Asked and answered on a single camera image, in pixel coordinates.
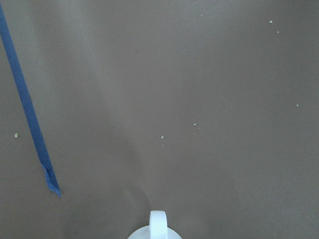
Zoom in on brown paper table cover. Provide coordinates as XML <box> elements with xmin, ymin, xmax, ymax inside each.
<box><xmin>0</xmin><ymin>0</ymin><xmax>319</xmax><ymax>239</ymax></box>

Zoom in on white plastic cup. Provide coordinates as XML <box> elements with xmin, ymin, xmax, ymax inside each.
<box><xmin>128</xmin><ymin>211</ymin><xmax>181</xmax><ymax>239</ymax></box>

